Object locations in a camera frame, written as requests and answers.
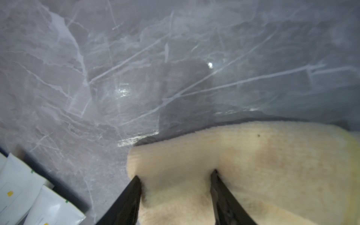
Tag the yellow microfibre cloth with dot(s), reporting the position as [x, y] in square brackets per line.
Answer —
[281, 172]

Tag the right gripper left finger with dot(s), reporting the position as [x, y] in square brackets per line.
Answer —
[124, 210]

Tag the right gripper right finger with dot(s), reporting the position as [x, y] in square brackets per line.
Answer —
[227, 209]

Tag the dark blue cap tube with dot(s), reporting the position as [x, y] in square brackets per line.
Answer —
[50, 208]

